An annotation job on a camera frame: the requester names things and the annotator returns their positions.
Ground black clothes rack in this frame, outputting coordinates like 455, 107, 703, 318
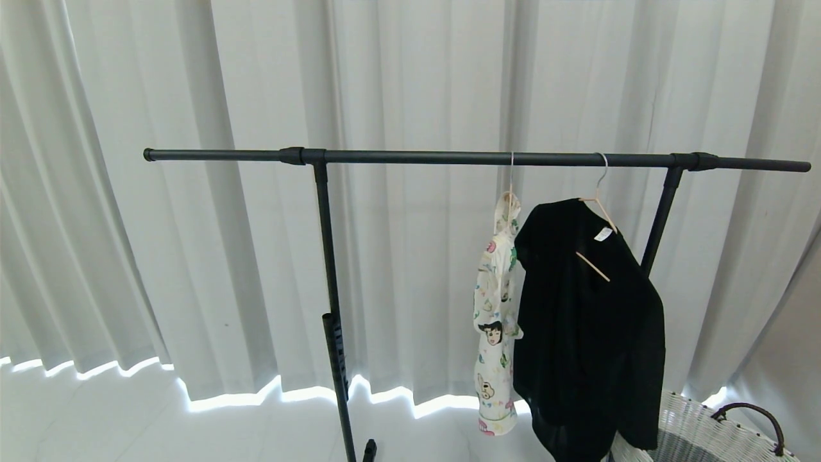
142, 146, 812, 462

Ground white laundry basket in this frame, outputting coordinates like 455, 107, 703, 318
606, 390, 801, 462

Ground cream printed shorts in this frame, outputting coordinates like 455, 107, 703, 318
473, 191, 525, 437

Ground white curtain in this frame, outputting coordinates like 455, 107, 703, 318
0, 0, 821, 421

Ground black garment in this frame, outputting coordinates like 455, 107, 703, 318
512, 198, 666, 462

